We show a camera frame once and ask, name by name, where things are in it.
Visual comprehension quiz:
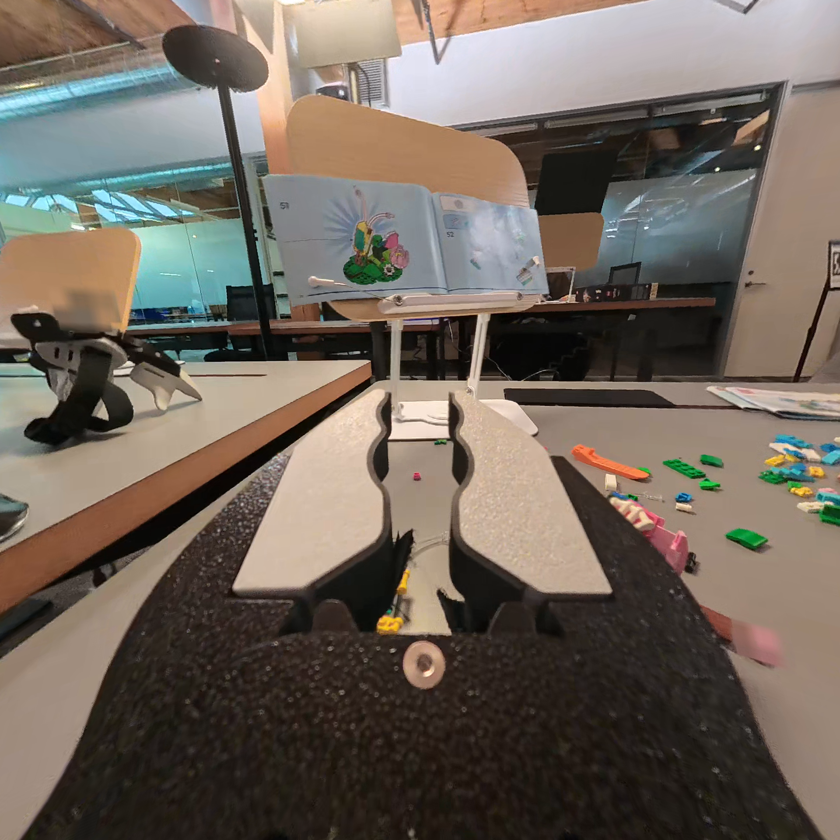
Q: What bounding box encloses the orange brick separator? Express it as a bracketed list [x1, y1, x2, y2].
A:
[570, 444, 652, 480]

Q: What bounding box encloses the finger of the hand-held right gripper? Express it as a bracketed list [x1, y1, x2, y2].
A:
[129, 358, 203, 413]

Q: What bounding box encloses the pink and white toy assembly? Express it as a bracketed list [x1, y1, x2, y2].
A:
[608, 492, 698, 574]

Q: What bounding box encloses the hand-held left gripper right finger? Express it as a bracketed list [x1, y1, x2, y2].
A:
[448, 390, 615, 635]

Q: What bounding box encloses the yellow toy piece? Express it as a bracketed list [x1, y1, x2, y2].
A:
[376, 570, 412, 635]

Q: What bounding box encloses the grey ceiling panel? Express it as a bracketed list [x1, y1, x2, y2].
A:
[289, 0, 403, 70]

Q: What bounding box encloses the wooden book stand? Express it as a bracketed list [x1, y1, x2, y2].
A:
[286, 94, 530, 324]

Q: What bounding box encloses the open blue instruction booklet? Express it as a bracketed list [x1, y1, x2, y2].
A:
[262, 173, 550, 307]

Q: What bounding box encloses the stack of paper booklets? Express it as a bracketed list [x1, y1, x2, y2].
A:
[707, 385, 840, 421]

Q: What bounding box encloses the pile of colourful toy bricks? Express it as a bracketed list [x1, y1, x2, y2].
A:
[760, 432, 840, 528]

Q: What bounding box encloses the long wooden table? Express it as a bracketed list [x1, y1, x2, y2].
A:
[129, 297, 717, 337]

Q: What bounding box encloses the black floor lamp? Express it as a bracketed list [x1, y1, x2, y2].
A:
[161, 24, 275, 362]

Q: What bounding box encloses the black office chair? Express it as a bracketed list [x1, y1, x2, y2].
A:
[203, 283, 280, 363]

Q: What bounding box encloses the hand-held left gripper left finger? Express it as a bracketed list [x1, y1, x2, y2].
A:
[231, 387, 395, 632]

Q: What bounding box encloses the sign on black stand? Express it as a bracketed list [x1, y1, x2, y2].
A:
[793, 239, 840, 383]

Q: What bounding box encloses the black hanging screen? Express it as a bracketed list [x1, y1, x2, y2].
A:
[534, 150, 619, 215]

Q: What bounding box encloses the small wooden chair back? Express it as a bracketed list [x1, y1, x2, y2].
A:
[538, 213, 605, 271]

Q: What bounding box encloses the white door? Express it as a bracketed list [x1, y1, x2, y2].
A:
[722, 85, 840, 379]

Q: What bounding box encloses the dark rounded object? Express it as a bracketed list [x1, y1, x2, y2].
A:
[0, 495, 30, 543]

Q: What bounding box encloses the white book stand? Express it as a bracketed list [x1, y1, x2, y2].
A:
[308, 255, 550, 439]

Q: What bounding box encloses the grey desk with wooden edge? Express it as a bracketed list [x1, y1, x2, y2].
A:
[0, 360, 374, 595]

